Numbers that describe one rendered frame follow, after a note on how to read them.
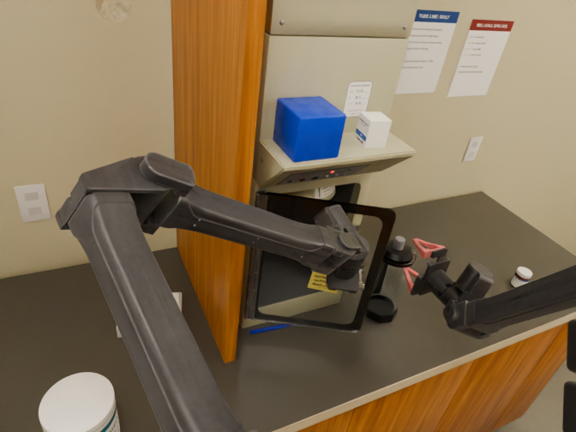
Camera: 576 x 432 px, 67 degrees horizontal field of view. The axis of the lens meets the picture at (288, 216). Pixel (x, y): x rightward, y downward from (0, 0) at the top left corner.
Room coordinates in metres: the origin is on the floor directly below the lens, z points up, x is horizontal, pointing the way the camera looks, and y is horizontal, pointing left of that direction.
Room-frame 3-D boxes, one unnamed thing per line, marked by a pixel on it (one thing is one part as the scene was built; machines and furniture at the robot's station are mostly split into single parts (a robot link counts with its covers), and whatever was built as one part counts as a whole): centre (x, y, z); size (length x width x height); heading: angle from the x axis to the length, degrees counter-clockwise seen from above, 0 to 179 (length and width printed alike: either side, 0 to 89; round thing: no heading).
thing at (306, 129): (0.80, -0.01, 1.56); 0.10 x 0.10 x 0.09; 30
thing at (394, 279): (0.96, -0.31, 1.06); 0.11 x 0.11 x 0.21
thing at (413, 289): (0.89, -0.36, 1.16); 0.09 x 0.07 x 0.07; 30
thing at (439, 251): (0.89, -0.35, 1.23); 0.09 x 0.07 x 0.07; 30
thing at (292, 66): (1.00, 0.01, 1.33); 0.32 x 0.25 x 0.77; 120
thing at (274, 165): (0.85, -0.09, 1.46); 0.32 x 0.12 x 0.10; 120
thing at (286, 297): (0.82, -0.09, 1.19); 0.30 x 0.01 x 0.40; 92
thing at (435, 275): (0.82, -0.39, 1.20); 0.07 x 0.07 x 0.10; 30
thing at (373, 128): (0.88, -0.15, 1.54); 0.05 x 0.05 x 0.06; 23
